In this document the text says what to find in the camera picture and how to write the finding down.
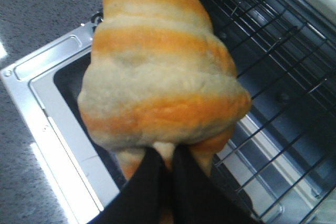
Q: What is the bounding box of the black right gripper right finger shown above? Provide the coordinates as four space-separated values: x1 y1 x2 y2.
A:
173 145 257 224

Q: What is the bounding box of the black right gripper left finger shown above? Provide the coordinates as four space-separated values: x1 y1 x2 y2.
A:
89 148 163 223

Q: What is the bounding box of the golden croissant bread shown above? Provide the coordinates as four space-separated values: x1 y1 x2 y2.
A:
78 0 251 178

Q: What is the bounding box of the black wire oven rack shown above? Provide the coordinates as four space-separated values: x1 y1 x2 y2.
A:
183 0 336 222

